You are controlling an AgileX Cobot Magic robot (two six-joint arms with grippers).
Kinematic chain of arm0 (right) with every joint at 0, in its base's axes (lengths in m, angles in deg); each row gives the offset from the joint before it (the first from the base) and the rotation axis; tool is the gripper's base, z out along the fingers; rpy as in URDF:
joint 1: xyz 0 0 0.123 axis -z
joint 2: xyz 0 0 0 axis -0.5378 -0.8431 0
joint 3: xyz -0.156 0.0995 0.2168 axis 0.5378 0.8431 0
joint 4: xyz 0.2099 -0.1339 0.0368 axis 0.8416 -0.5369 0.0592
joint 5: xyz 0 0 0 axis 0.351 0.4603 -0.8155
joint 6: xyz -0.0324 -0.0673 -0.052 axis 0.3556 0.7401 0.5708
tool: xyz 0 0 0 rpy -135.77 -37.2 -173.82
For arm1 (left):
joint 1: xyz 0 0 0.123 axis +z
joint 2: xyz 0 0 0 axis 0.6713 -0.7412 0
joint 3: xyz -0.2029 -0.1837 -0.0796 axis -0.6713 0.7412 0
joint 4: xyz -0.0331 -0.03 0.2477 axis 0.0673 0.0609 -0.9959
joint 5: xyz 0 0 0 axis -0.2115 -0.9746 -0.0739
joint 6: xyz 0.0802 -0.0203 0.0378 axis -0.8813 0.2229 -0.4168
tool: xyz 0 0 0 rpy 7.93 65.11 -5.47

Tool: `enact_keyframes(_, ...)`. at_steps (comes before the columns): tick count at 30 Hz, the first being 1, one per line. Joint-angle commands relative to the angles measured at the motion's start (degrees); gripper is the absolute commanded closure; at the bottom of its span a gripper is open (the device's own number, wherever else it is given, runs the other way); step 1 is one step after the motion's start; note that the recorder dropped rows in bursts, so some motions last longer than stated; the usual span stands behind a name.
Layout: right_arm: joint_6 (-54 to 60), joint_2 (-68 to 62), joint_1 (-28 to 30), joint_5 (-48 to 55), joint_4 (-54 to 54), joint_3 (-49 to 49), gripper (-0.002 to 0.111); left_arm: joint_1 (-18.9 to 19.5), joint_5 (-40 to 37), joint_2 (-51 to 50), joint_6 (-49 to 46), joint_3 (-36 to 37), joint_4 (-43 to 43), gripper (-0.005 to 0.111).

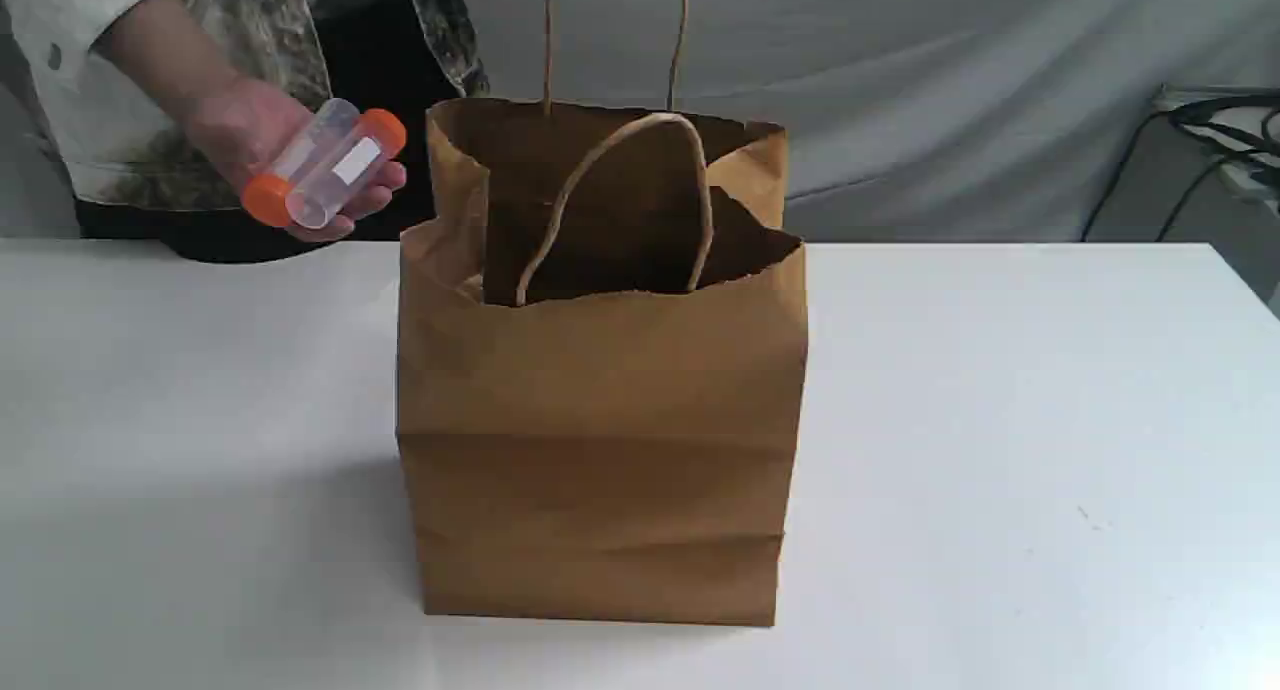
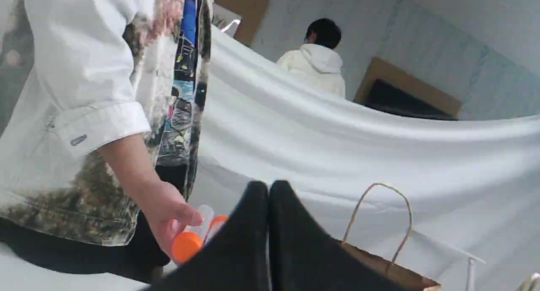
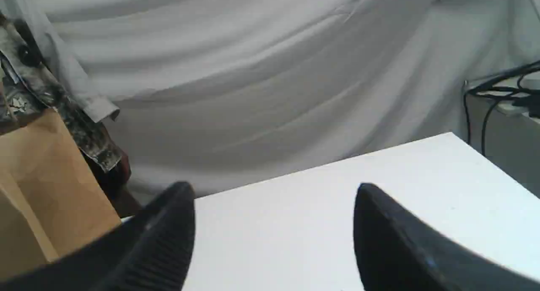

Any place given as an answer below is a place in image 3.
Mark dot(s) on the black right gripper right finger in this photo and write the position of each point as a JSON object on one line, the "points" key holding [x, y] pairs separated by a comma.
{"points": [[397, 251]]}

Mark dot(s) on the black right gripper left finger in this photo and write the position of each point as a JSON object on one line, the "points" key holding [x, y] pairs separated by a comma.
{"points": [[152, 251]]}

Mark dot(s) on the brown paper bag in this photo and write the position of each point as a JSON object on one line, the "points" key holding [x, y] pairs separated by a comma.
{"points": [[51, 204]]}

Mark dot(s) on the grey side shelf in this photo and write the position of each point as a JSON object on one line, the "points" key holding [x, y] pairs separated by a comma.
{"points": [[506, 135]]}

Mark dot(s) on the white backdrop cloth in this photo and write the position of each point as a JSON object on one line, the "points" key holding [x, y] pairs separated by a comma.
{"points": [[225, 93]]}

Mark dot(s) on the person in camouflage shirt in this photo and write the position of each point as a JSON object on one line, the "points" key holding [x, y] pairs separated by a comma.
{"points": [[28, 88]]}

